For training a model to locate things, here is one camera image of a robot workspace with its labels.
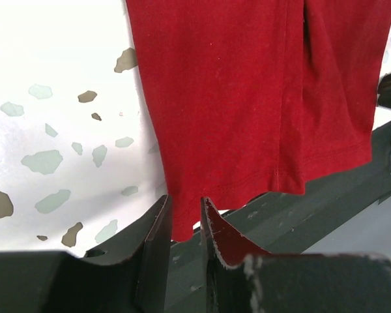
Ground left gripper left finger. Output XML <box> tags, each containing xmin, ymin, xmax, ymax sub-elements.
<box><xmin>0</xmin><ymin>195</ymin><xmax>172</xmax><ymax>313</ymax></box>

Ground dark red t shirt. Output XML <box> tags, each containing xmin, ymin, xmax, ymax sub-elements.
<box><xmin>126</xmin><ymin>1</ymin><xmax>391</xmax><ymax>242</ymax></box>

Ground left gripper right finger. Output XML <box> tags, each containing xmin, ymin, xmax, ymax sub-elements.
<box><xmin>201</xmin><ymin>198</ymin><xmax>391</xmax><ymax>312</ymax></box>

